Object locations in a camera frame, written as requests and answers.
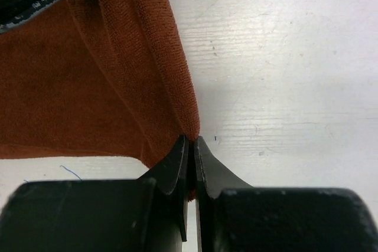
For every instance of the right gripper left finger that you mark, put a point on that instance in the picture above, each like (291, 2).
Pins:
(144, 214)

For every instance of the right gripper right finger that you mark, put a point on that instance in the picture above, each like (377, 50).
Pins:
(235, 216)

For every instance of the brown towel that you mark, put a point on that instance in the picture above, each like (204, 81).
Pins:
(96, 78)

